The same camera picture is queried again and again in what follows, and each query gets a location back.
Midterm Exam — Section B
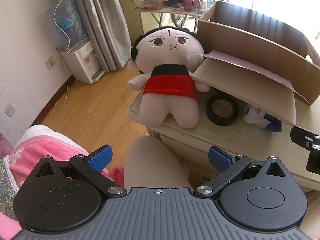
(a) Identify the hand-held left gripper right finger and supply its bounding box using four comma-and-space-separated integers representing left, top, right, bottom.
194, 146, 290, 198

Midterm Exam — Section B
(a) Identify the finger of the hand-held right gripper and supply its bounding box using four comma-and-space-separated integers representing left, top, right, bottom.
290, 126, 320, 174

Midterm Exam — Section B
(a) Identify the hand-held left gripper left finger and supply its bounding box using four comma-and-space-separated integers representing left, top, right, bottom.
32, 144, 127, 198

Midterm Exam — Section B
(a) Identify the black tape roll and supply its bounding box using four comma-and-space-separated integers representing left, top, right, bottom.
206, 94, 240, 127

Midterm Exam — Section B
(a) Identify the blue white wet wipes packet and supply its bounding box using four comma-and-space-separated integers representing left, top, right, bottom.
243, 103, 283, 133

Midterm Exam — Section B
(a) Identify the brown cardboard box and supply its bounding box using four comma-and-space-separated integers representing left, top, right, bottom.
197, 0, 320, 105

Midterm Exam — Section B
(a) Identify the pink plush doll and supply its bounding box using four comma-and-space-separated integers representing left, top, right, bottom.
127, 26, 211, 128

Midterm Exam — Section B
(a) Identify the cream desktop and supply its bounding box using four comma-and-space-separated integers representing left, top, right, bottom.
127, 90, 320, 193

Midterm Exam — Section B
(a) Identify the pink and white towel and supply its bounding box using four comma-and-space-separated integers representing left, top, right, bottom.
9, 124, 125, 188

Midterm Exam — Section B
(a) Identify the white water dispenser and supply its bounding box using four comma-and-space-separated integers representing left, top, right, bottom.
60, 39, 107, 85

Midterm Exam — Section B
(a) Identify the floral patterned cloth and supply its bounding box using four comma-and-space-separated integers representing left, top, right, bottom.
0, 156, 19, 214

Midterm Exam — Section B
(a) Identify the grey curtain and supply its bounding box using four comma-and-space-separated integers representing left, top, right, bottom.
64, 0, 133, 72

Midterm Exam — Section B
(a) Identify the cluttered side table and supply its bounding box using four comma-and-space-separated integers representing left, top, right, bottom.
132, 1, 217, 30

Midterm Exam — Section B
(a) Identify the clear glass jar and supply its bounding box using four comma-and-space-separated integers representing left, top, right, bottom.
194, 0, 208, 12

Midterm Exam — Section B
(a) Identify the white cable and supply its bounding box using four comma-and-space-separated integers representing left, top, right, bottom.
53, 0, 77, 109

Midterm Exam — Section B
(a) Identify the wall socket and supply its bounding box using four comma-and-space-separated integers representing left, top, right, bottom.
45, 56, 58, 70

